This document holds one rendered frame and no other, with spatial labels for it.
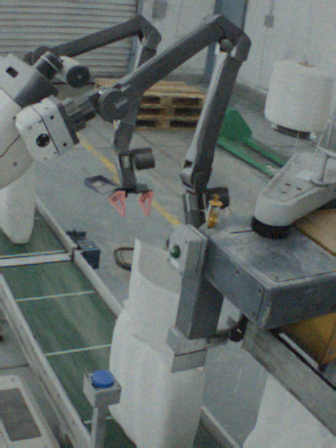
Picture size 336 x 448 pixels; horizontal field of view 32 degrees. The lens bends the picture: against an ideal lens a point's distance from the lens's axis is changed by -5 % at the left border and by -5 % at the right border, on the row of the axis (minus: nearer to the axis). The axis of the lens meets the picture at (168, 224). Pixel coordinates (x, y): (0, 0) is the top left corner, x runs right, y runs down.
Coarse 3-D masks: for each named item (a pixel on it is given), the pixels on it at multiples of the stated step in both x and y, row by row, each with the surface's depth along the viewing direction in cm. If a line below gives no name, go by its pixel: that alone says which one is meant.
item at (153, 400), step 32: (160, 256) 189; (160, 288) 167; (128, 320) 189; (160, 320) 171; (128, 352) 188; (160, 352) 173; (128, 384) 189; (160, 384) 174; (192, 384) 173; (128, 416) 193; (160, 416) 176; (192, 416) 179
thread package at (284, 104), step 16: (288, 64) 143; (304, 64) 144; (272, 80) 147; (288, 80) 142; (304, 80) 140; (320, 80) 140; (272, 96) 147; (288, 96) 143; (320, 96) 142; (272, 112) 147; (288, 112) 144; (304, 112) 143; (320, 112) 144; (304, 128) 144; (320, 128) 146
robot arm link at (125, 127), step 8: (152, 32) 198; (152, 40) 198; (144, 48) 200; (152, 48) 198; (144, 56) 200; (152, 56) 201; (136, 64) 201; (136, 104) 200; (136, 112) 200; (120, 120) 198; (128, 120) 198; (120, 128) 197; (128, 128) 198; (112, 136) 202; (128, 136) 198; (112, 144) 199; (128, 144) 198
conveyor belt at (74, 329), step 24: (48, 264) 303; (72, 264) 307; (24, 288) 278; (48, 288) 282; (72, 288) 286; (24, 312) 260; (48, 312) 264; (72, 312) 267; (96, 312) 270; (48, 336) 247; (72, 336) 250; (96, 336) 253; (48, 360) 232; (72, 360) 235; (96, 360) 237; (72, 384) 221; (120, 432) 200
